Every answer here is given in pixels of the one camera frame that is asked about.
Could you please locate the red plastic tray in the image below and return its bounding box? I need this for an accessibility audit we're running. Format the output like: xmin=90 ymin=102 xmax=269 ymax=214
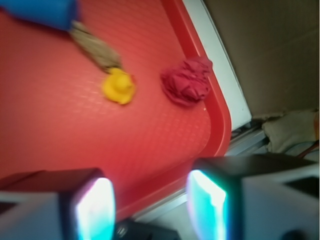
xmin=0 ymin=0 xmax=231 ymax=219

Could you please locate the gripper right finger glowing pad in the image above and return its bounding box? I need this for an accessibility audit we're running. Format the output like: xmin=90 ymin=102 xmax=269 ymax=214
xmin=186 ymin=154 xmax=320 ymax=240

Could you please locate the white work glove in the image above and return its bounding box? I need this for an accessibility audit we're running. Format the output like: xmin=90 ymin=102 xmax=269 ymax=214
xmin=262 ymin=110 xmax=320 ymax=153

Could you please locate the brown wood bark piece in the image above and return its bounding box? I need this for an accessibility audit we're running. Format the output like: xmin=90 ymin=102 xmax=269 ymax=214
xmin=68 ymin=20 xmax=123 ymax=73

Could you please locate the yellow rubber duck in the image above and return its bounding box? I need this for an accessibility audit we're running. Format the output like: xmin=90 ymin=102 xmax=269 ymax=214
xmin=101 ymin=67 xmax=136 ymax=105

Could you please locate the red paper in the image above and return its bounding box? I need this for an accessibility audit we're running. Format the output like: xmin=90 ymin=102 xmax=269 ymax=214
xmin=160 ymin=56 xmax=213 ymax=107

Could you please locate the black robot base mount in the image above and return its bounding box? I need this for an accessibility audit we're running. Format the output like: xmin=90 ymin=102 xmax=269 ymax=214
xmin=112 ymin=219 xmax=181 ymax=240

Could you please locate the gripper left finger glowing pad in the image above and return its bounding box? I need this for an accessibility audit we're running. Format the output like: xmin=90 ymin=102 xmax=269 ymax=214
xmin=0 ymin=168 xmax=116 ymax=240

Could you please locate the blue toy bottle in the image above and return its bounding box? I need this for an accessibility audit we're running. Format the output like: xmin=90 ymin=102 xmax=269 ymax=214
xmin=0 ymin=0 xmax=80 ymax=31

